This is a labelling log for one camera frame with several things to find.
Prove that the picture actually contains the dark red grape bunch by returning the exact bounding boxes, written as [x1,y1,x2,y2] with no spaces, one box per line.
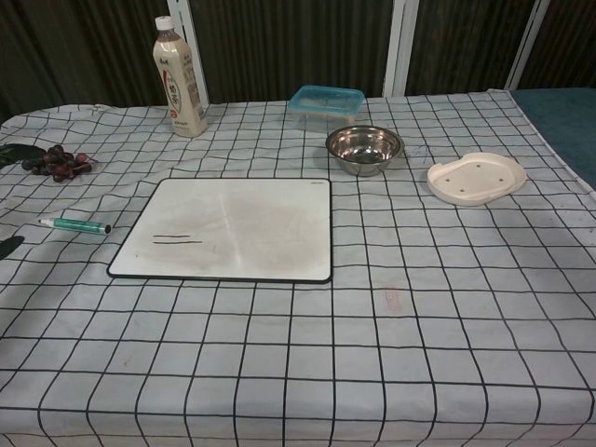
[20,144,101,184]

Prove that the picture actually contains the white metal frame post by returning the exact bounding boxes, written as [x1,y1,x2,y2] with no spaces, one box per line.
[382,0,420,99]
[504,0,544,92]

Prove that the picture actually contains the white dry-erase board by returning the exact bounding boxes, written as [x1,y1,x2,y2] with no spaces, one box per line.
[106,177,333,284]

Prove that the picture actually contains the milk tea plastic bottle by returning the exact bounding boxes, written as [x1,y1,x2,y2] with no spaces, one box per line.
[152,15,209,139]

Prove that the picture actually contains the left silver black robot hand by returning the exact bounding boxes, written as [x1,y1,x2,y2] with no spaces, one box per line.
[0,142,46,263]

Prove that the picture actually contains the clear container with blue lid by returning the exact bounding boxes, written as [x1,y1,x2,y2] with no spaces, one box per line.
[286,84,366,133]

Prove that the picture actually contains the stainless steel bowl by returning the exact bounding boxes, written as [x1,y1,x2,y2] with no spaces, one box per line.
[325,125,404,178]

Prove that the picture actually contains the green whiteboard marker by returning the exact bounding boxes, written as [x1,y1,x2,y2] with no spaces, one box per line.
[37,216,113,236]

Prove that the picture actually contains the white black checked tablecloth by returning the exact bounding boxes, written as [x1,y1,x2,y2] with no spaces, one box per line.
[0,88,596,447]

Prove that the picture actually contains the cream plastic tray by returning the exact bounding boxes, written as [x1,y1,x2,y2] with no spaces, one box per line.
[427,151,528,207]

